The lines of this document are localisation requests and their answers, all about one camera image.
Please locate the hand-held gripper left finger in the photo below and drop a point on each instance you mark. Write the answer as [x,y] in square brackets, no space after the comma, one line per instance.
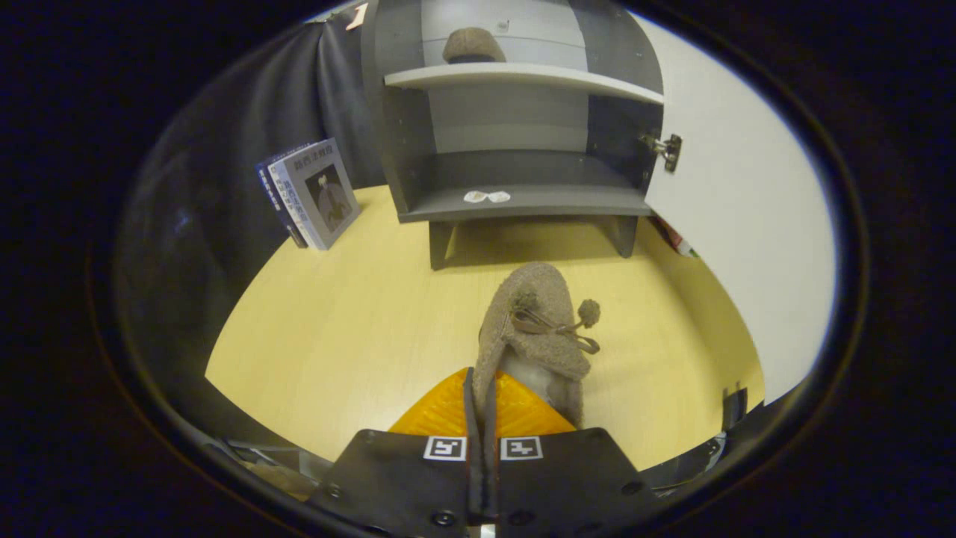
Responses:
[471,463]

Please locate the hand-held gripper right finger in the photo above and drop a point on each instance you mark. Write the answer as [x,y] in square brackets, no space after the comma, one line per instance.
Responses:
[567,478]

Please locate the brown fuzzy pompom shoe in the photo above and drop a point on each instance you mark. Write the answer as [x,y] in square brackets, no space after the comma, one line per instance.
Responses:
[534,314]

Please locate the grey shoe cabinet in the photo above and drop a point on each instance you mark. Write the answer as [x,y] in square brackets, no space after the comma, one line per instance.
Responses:
[515,172]

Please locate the red green striped object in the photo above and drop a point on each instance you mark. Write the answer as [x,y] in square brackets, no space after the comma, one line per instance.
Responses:
[676,239]

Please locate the grey cover book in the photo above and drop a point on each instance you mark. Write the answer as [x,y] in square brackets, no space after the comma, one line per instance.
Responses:
[321,194]

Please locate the blue cover book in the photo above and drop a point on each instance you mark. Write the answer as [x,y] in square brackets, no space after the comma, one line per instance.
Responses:
[270,190]

